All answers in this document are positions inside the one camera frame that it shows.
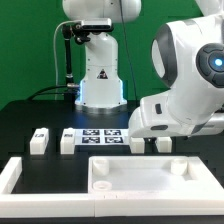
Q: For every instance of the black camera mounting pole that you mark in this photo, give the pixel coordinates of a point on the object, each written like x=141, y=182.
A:
x=69, y=53

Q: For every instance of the white U-shaped obstacle frame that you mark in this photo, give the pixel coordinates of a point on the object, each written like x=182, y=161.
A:
x=38, y=205

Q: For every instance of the fiducial marker sheet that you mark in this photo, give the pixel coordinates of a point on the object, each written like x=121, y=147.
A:
x=101, y=137

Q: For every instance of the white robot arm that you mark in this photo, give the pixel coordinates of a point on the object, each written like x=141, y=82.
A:
x=188, y=56

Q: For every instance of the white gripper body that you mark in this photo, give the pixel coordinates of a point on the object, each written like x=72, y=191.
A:
x=152, y=119

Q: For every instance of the grey camera on mount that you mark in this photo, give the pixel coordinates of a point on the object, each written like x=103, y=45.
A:
x=96, y=25

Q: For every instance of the white desk top tray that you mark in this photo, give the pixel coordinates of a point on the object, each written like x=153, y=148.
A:
x=153, y=186

